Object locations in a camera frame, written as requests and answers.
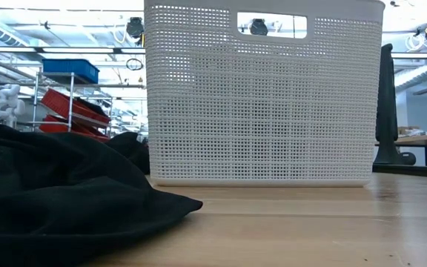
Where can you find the black garment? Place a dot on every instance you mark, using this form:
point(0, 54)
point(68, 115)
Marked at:
point(50, 193)

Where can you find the blue plastic bin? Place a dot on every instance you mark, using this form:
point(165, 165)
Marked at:
point(69, 68)

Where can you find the white perforated laundry basket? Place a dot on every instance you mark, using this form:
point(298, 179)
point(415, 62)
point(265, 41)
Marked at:
point(265, 111)

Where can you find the black boxer briefs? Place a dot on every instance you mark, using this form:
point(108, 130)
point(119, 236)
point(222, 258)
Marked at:
point(132, 152)

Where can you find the red plastic bin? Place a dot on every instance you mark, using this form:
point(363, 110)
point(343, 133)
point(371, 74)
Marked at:
point(52, 124)
point(61, 104)

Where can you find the metal shelf rack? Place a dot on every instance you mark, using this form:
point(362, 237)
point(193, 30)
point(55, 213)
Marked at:
point(71, 96)

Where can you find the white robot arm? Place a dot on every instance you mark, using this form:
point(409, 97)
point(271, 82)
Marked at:
point(7, 104)

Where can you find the dark upright stand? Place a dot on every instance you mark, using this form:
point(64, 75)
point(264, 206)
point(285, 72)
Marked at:
point(386, 111)

